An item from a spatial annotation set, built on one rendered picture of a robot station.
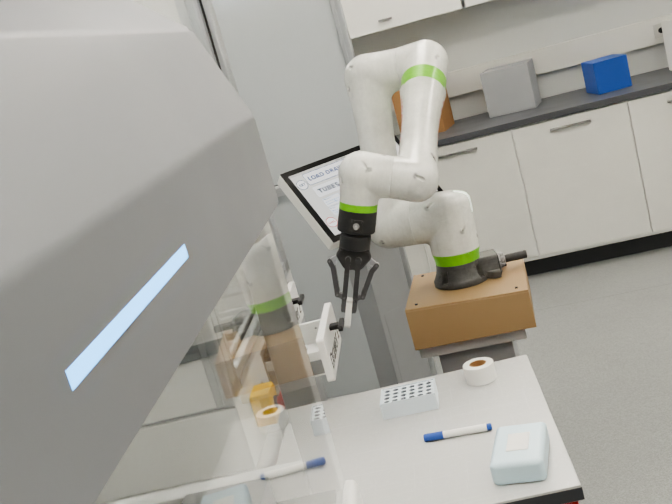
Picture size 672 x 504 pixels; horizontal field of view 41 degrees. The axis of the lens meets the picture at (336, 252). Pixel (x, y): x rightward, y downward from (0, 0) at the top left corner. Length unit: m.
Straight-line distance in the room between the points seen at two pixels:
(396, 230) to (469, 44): 3.41
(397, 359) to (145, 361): 2.61
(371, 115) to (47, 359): 1.98
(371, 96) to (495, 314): 0.66
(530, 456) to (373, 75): 1.19
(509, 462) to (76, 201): 1.15
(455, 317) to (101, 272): 1.76
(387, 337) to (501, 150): 2.10
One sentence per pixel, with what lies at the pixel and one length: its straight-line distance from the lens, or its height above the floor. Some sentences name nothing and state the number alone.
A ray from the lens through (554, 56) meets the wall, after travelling 5.68.
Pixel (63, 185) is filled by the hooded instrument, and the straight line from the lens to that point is 0.62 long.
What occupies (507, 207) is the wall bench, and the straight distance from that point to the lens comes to 5.12.
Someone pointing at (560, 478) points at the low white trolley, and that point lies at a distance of 1.64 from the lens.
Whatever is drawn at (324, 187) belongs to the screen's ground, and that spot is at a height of 1.12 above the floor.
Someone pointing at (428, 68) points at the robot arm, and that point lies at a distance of 2.35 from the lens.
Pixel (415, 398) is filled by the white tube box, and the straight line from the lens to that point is 1.98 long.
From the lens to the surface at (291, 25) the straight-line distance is 3.80.
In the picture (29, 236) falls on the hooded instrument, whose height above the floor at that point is 1.51.
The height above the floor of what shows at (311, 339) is 0.85.
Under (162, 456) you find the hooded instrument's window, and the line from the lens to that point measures 0.69.
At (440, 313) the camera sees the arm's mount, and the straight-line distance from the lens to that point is 2.31.
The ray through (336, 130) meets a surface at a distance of 3.80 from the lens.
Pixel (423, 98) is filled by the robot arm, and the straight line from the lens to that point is 2.28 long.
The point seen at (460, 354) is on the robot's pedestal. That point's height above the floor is 0.70.
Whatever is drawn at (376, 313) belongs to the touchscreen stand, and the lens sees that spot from 3.17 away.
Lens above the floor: 1.57
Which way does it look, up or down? 13 degrees down
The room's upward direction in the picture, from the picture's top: 16 degrees counter-clockwise
